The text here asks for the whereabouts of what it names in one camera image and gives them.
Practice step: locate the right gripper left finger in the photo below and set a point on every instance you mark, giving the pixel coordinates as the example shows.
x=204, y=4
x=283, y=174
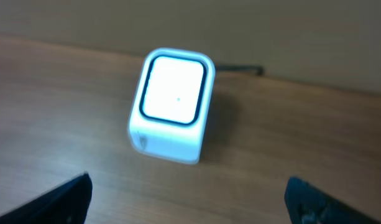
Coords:
x=67, y=203

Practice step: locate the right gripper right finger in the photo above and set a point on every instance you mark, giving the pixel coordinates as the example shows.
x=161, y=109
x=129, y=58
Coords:
x=307, y=204

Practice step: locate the white barcode scanner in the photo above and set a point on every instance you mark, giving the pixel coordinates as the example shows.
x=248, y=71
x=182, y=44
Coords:
x=171, y=103

